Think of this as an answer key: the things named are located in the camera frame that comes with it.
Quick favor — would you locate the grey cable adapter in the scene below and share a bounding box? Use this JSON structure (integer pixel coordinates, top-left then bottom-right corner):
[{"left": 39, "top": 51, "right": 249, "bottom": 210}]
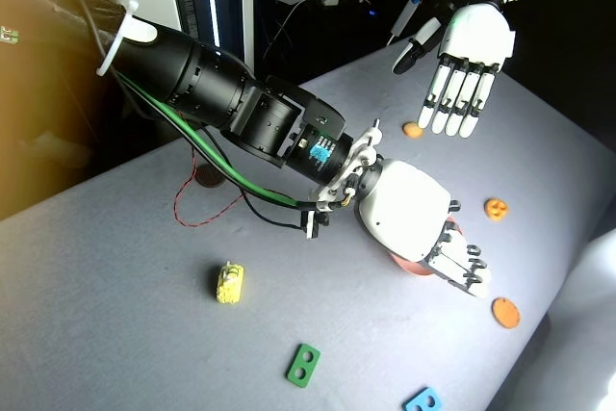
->
[{"left": 388, "top": 0, "right": 424, "bottom": 46}]

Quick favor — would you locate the thin red wire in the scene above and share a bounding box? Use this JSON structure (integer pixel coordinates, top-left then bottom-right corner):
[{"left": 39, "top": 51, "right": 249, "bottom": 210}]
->
[{"left": 173, "top": 148, "right": 246, "bottom": 228}]

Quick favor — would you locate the orange pretzel toy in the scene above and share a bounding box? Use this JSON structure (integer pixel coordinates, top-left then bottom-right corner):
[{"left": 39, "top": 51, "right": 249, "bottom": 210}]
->
[{"left": 483, "top": 197, "right": 510, "bottom": 222}]

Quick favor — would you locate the pink square tray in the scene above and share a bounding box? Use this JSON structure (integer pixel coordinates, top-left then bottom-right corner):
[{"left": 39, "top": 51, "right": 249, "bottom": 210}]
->
[{"left": 388, "top": 220, "right": 464, "bottom": 278}]

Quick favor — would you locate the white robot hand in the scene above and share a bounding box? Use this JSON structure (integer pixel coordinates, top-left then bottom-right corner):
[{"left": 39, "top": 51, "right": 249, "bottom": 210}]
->
[
  {"left": 392, "top": 1, "right": 517, "bottom": 140},
  {"left": 354, "top": 159, "right": 493, "bottom": 300}
]

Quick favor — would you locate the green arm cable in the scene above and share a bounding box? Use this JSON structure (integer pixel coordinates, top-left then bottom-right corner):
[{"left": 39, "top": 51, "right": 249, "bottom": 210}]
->
[{"left": 113, "top": 71, "right": 314, "bottom": 210}]

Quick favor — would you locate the blue two-hole brick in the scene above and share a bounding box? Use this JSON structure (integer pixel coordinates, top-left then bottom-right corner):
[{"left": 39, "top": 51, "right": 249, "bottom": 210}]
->
[{"left": 401, "top": 386, "right": 445, "bottom": 411}]

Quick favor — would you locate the yellow corn toy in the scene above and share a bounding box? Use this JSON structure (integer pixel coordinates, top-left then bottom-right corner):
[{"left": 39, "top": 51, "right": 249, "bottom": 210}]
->
[{"left": 215, "top": 260, "right": 245, "bottom": 306}]

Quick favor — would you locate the grey table cloth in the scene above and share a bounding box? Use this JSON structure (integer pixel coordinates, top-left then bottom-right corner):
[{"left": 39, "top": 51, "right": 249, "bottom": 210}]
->
[{"left": 0, "top": 38, "right": 616, "bottom": 411}]

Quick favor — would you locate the thin grey cable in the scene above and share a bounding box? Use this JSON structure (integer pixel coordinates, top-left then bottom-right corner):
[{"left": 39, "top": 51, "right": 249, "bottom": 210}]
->
[{"left": 262, "top": 0, "right": 372, "bottom": 64}]

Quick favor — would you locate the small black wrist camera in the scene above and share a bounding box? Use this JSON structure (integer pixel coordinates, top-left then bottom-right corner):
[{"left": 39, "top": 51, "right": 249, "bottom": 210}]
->
[{"left": 297, "top": 198, "right": 332, "bottom": 242}]

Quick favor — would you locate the green two-hole block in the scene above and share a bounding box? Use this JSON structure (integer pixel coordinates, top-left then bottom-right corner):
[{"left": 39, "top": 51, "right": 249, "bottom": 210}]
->
[{"left": 285, "top": 343, "right": 322, "bottom": 389}]

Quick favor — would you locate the dark brown round disc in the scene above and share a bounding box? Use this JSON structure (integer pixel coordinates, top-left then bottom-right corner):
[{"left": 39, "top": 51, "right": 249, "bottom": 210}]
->
[{"left": 194, "top": 164, "right": 227, "bottom": 189}]

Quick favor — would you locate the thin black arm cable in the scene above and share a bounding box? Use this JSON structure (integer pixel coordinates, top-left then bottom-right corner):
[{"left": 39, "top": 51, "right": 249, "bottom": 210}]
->
[{"left": 110, "top": 68, "right": 309, "bottom": 230}]

